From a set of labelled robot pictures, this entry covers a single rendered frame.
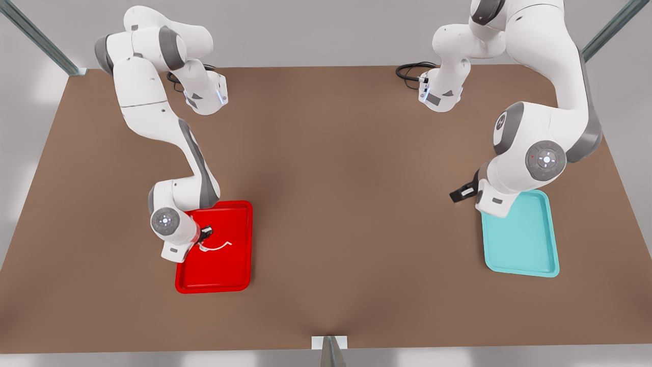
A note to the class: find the white drainage pipe clamp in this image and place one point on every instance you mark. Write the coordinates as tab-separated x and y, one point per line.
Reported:
220	247

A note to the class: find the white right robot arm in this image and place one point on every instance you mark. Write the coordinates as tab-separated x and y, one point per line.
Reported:
140	97

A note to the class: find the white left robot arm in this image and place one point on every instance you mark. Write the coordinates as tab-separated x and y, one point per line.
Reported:
550	61

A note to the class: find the red tray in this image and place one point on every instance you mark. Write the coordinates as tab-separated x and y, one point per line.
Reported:
232	267

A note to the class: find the teal tray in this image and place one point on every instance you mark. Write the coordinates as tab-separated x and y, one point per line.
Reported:
527	244

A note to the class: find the silver frame post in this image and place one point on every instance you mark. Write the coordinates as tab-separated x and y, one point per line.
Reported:
332	352
611	28
38	38

